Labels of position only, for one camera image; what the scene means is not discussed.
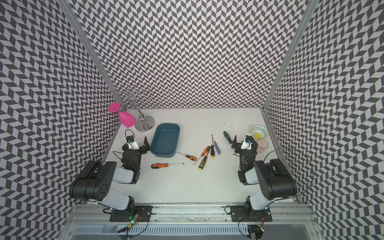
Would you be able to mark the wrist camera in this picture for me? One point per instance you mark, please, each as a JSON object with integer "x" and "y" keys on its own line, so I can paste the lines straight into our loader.
{"x": 247, "y": 143}
{"x": 131, "y": 143}

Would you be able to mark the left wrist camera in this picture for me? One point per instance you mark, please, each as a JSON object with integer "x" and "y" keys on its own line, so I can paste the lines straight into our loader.
{"x": 131, "y": 143}

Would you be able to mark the teal plastic storage box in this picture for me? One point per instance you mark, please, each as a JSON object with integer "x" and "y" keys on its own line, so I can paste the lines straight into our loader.
{"x": 165, "y": 140}

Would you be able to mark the pink plastic wine glass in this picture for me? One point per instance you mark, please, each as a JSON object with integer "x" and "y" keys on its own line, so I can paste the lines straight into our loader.
{"x": 125, "y": 118}

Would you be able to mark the green handled screwdriver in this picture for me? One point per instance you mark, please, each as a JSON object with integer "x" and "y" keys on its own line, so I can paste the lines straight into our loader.
{"x": 227, "y": 136}

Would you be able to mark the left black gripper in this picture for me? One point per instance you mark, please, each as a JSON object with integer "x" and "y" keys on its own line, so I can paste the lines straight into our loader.
{"x": 142, "y": 148}

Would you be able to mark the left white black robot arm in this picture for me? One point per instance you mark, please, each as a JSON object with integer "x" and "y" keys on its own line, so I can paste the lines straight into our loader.
{"x": 94, "y": 182}

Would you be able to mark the small orange black screwdriver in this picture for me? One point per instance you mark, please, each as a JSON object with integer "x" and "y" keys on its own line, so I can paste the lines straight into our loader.
{"x": 189, "y": 156}

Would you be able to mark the pink translucent cup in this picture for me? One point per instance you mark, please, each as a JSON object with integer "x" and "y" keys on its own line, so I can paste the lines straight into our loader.
{"x": 262, "y": 145}

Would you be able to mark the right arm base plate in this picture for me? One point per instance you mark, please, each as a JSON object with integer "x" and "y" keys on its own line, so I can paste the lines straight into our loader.
{"x": 240, "y": 213}

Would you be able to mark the yellow black screwdriver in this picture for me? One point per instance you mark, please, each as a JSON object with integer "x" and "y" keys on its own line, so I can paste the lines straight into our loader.
{"x": 203, "y": 162}

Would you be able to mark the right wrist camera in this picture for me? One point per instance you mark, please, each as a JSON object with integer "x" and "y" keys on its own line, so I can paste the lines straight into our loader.
{"x": 247, "y": 143}

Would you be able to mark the long orange black screwdriver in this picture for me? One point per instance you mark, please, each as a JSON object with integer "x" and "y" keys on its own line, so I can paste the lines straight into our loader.
{"x": 159, "y": 165}

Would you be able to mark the purple handled screwdriver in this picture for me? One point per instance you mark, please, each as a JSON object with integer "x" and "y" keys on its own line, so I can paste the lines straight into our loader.
{"x": 218, "y": 151}

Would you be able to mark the chrome glass holder stand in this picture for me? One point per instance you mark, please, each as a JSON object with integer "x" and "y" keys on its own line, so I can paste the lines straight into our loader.
{"x": 130, "y": 103}

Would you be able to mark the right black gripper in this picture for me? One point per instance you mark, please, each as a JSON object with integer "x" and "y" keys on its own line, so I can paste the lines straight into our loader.
{"x": 238, "y": 145}

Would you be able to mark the black yellow-tip screwdriver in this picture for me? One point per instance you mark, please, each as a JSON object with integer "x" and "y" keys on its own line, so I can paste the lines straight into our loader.
{"x": 212, "y": 148}

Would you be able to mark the orange handled thin screwdriver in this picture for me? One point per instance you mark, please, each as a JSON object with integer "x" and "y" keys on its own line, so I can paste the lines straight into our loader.
{"x": 207, "y": 149}

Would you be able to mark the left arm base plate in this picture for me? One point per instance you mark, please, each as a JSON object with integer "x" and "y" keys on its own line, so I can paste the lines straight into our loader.
{"x": 126, "y": 216}

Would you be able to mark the aluminium front rail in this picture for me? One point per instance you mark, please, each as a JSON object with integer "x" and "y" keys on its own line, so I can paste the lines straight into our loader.
{"x": 183, "y": 214}

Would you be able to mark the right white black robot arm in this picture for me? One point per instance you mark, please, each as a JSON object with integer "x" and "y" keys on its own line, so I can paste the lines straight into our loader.
{"x": 273, "y": 178}

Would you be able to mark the patterned ceramic bowl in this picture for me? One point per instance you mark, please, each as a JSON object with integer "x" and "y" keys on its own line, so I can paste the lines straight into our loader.
{"x": 259, "y": 132}

